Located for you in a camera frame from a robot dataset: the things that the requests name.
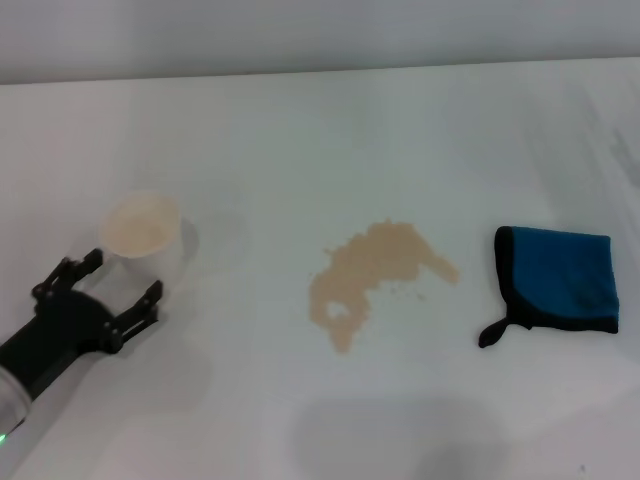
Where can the blue rag with black trim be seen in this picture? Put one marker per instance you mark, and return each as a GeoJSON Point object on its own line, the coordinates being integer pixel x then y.
{"type": "Point", "coordinates": [560, 275]}

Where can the white paper cup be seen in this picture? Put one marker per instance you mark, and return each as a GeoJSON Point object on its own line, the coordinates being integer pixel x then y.
{"type": "Point", "coordinates": [145, 240]}

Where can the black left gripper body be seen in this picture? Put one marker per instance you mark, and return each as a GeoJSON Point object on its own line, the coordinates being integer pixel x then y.
{"type": "Point", "coordinates": [60, 330]}

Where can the brown water stain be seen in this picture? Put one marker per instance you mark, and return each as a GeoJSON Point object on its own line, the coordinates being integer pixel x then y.
{"type": "Point", "coordinates": [370, 270]}

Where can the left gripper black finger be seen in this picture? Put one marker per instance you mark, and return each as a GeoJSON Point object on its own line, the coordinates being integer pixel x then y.
{"type": "Point", "coordinates": [65, 272]}
{"type": "Point", "coordinates": [142, 307]}

